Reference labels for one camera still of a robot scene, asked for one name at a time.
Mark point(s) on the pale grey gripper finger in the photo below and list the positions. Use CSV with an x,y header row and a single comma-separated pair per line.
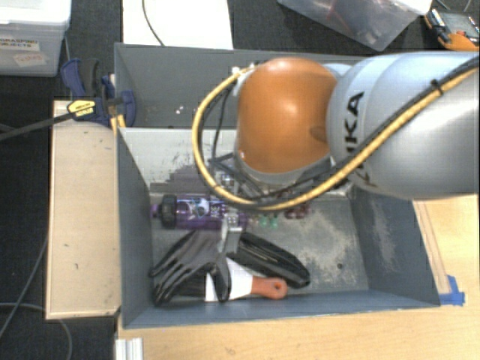
x,y
232,238

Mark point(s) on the black glove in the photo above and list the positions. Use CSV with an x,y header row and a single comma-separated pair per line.
x,y
187,257

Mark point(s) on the purple plastic bottle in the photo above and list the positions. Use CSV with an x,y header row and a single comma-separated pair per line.
x,y
191,212

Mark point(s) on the grey metal bin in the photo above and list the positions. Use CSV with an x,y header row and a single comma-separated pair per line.
x,y
330,238

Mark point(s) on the pale wood flat board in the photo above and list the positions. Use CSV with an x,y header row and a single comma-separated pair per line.
x,y
84,216

